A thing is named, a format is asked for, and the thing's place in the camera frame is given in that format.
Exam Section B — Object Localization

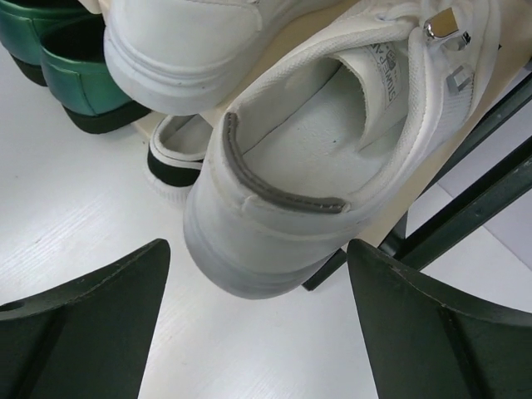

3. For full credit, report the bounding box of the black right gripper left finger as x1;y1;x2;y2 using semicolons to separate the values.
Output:
1;239;170;398

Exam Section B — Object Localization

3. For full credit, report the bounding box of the white grey sneaker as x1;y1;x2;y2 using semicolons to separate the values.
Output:
184;1;501;299
104;1;320;116

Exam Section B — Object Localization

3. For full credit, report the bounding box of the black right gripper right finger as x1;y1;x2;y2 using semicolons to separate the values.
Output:
347;239;531;398

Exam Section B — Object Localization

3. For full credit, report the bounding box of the green loafer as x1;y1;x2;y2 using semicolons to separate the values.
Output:
40;14;150;135
1;0;90;86

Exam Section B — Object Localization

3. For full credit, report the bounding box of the black white sneaker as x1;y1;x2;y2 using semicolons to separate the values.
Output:
146;116;212;207

